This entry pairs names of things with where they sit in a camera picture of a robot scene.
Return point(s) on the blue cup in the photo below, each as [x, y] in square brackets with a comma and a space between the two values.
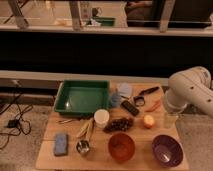
[115, 100]

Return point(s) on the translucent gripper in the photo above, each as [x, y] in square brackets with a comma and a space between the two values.
[169, 120]

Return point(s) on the green plastic tray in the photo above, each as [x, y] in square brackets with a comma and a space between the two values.
[82, 98]

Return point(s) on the yellow apple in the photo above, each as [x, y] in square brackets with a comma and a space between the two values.
[148, 121]

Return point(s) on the purple bowl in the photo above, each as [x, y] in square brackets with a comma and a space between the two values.
[167, 151]

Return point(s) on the green background bin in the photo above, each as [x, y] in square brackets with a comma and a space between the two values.
[103, 21]

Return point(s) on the red chili pepper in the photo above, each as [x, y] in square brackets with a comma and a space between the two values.
[156, 105]

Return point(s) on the black remote control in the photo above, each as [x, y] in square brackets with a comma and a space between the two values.
[130, 108]

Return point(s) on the metal measuring cup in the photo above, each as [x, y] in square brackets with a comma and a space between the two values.
[83, 147]

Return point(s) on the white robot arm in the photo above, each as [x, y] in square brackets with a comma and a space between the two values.
[190, 86]

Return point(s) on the orange bowl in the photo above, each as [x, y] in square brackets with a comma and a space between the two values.
[121, 147]

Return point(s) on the white cup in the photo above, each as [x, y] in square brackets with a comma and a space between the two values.
[101, 118]

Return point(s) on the dark grape bunch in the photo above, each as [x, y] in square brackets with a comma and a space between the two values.
[122, 124]

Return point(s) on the blue sponge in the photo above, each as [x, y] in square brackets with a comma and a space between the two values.
[61, 144]

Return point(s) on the yellow banana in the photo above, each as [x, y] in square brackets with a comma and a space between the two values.
[86, 129]

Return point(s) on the metal fork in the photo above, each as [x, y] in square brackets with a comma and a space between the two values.
[65, 121]

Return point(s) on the light blue cloth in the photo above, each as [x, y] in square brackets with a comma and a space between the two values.
[125, 90]

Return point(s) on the black power adapter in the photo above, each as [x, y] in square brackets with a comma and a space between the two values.
[12, 123]

